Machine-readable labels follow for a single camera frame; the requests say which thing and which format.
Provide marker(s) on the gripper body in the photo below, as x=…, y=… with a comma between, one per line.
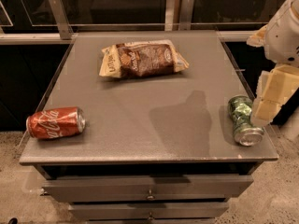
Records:
x=282, y=40

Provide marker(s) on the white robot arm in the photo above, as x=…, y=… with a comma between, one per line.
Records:
x=280, y=41

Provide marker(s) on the grey drawer cabinet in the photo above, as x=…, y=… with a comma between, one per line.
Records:
x=156, y=126

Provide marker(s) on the metal top drawer knob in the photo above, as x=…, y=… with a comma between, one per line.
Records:
x=150, y=196

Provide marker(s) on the grey middle drawer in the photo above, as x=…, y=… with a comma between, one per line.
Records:
x=133, y=211

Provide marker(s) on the grey drawer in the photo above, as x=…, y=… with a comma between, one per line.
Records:
x=135, y=188
x=133, y=211

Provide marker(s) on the grey top drawer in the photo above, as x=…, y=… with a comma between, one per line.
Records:
x=135, y=188

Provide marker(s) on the green soda can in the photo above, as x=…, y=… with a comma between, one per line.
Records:
x=244, y=132

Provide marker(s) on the brown chip bag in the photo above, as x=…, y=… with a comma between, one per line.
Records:
x=142, y=59

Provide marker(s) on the red Coca-Cola can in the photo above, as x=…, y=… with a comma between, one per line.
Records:
x=56, y=123

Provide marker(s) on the metal railing frame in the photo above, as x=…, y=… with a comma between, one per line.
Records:
x=57, y=22

